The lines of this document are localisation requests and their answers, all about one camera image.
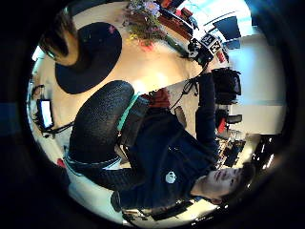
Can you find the green flower stem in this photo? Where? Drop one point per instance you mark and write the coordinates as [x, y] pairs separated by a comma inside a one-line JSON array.
[[176, 46]]

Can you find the white marker cube right glove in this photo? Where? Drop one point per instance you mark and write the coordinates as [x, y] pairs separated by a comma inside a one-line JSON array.
[[211, 44]]

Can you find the dark wooden bench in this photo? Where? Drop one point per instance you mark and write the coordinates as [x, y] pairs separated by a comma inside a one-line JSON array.
[[176, 24]]

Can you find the black backpack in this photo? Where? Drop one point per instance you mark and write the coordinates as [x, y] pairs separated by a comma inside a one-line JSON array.
[[226, 86]]

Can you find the bunch of mixed flowers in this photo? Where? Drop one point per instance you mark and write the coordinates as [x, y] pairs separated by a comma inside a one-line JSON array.
[[144, 22]]

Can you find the small lit monitor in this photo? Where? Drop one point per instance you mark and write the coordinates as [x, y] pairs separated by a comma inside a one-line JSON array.
[[46, 113]]

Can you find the red cloth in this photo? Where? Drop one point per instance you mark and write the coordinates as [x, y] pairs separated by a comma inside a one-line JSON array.
[[159, 98]]

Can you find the black and red office chair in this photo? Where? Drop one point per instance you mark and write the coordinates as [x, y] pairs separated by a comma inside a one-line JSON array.
[[226, 120]]

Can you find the the person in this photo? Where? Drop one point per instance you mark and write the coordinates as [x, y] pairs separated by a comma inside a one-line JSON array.
[[171, 159]]

